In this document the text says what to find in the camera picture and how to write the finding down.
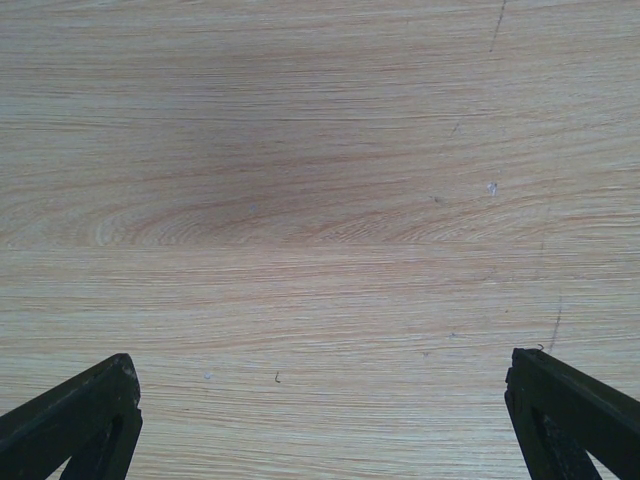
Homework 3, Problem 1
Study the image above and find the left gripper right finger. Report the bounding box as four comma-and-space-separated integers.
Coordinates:
504, 348, 639, 479

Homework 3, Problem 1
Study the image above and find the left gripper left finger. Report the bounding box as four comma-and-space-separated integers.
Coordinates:
1, 353, 143, 479

